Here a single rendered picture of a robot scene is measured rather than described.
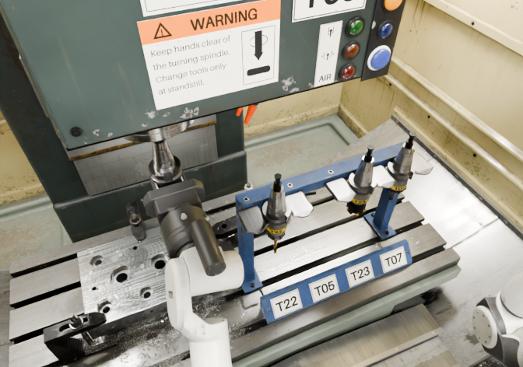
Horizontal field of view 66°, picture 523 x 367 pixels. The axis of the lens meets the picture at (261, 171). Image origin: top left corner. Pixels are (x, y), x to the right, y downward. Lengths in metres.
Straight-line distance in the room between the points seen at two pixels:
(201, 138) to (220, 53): 0.93
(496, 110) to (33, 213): 1.77
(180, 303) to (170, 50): 0.39
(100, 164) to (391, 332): 1.02
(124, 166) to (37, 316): 0.49
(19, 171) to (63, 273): 0.70
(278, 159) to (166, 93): 1.48
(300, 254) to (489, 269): 0.61
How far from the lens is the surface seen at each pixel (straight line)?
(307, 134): 2.08
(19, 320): 1.26
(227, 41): 0.47
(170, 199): 0.79
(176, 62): 0.46
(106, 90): 0.47
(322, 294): 1.11
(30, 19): 0.43
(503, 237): 1.52
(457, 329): 1.42
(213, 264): 0.64
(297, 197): 0.91
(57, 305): 1.24
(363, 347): 1.26
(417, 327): 1.36
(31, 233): 1.88
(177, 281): 0.66
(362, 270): 1.15
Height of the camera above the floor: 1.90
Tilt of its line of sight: 45 degrees down
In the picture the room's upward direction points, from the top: straight up
